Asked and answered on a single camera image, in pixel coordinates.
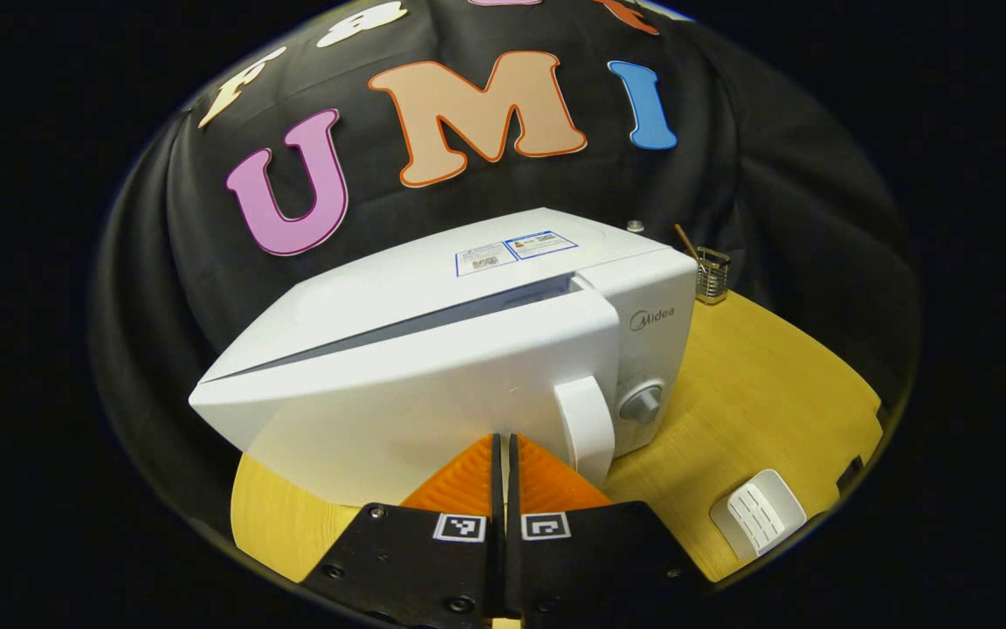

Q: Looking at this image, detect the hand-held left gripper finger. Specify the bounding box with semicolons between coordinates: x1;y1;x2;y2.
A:
302;434;505;629
504;434;713;629

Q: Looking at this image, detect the clear glass beaker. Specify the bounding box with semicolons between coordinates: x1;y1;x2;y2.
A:
697;247;732;305

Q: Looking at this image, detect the white oblong food tray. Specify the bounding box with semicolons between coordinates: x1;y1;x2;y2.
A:
710;469;808;560

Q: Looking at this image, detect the white microwave oven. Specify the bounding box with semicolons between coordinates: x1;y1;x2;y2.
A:
189;207;699;508

